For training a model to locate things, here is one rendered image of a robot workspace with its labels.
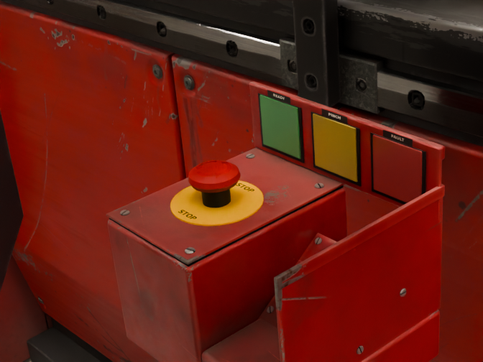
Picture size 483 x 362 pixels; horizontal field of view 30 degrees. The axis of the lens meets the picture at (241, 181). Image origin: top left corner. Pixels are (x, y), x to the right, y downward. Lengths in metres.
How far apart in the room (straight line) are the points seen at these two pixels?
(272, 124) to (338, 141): 0.08
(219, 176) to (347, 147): 0.10
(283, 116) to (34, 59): 0.67
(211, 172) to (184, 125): 0.41
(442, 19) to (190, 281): 0.31
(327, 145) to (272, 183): 0.05
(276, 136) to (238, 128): 0.26
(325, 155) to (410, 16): 0.15
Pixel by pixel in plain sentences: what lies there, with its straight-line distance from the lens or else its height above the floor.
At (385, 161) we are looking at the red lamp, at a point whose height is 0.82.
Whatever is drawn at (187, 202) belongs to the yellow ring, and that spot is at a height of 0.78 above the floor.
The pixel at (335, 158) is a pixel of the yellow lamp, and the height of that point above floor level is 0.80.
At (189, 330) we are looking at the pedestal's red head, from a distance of 0.66.
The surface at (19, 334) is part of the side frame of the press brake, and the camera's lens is 1.85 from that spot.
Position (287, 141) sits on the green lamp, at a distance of 0.74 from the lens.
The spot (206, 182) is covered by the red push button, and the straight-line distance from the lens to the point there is 0.67.
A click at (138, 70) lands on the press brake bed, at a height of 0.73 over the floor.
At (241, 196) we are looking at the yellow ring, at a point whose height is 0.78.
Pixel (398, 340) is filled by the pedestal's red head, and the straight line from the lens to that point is 0.67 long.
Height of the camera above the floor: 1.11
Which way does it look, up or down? 27 degrees down
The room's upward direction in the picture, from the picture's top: 5 degrees counter-clockwise
